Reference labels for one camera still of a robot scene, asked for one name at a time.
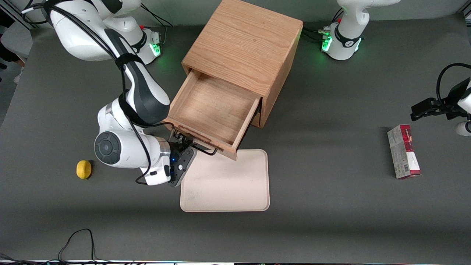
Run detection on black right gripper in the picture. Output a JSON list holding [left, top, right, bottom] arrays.
[[169, 132, 197, 187]]

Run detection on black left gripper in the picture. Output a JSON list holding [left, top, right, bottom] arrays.
[[410, 78, 471, 122]]

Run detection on wooden drawer cabinet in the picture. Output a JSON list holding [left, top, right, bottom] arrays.
[[182, 0, 304, 128]]

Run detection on grey and red carton box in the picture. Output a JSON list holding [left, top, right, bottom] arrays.
[[387, 124, 422, 180]]

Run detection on beige plastic tray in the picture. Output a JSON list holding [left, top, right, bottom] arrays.
[[180, 149, 270, 212]]

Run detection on yellow lemon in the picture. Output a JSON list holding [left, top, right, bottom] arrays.
[[76, 160, 92, 180]]

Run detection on black left wrist cable loop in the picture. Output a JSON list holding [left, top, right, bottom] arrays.
[[436, 63, 471, 107]]

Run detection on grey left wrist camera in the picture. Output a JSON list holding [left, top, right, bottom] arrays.
[[455, 121, 471, 137]]

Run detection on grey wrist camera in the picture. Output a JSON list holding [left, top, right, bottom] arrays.
[[145, 166, 172, 186], [455, 121, 471, 137]]

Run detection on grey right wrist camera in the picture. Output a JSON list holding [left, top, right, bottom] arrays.
[[145, 166, 172, 186]]

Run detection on black right arm base cables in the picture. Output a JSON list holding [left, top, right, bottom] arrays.
[[140, 4, 174, 46]]

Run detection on black arm base cables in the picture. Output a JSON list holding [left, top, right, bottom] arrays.
[[302, 7, 344, 43], [140, 4, 174, 46]]

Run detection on black looped floor cable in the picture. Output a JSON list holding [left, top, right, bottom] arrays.
[[57, 228, 111, 265]]

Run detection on black left arm base cables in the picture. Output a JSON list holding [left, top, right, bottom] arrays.
[[302, 7, 344, 43]]

